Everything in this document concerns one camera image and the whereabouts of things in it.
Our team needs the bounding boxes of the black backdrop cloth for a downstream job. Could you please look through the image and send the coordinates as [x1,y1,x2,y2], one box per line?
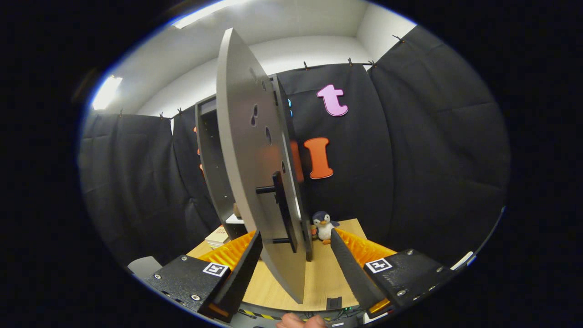
[78,25,511,269]

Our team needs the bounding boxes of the beige cover book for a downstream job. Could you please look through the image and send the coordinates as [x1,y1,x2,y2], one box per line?
[205,225,230,249]

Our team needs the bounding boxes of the beige shoe cabinet door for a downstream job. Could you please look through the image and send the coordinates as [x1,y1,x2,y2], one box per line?
[216,28,315,304]

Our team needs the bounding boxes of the penguin plush toy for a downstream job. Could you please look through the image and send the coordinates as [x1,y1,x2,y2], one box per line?
[311,211,340,245]

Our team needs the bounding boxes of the dark grey shoe cabinet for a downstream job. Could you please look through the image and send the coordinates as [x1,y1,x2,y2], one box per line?
[195,75,314,262]

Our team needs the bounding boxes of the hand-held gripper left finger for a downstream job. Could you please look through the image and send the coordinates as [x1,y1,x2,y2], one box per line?
[145,230,263,323]

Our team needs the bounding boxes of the row of black cloth clips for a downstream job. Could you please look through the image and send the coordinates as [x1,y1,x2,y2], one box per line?
[119,36,404,120]

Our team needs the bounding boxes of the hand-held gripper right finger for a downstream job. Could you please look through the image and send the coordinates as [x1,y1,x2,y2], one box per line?
[330,228,456,319]

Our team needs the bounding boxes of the long ceiling light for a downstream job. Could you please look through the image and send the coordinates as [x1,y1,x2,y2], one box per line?
[172,0,256,29]

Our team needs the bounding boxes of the double tube ceiling light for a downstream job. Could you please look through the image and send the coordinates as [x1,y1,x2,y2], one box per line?
[92,75,123,110]

